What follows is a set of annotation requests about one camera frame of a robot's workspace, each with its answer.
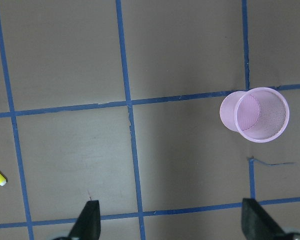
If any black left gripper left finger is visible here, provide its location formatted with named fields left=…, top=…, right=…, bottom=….
left=67, top=200, right=101, bottom=240

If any pink mesh cup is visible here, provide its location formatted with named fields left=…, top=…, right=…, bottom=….
left=219, top=87, right=290, bottom=143

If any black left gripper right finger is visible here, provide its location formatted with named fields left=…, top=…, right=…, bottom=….
left=241, top=198, right=286, bottom=240

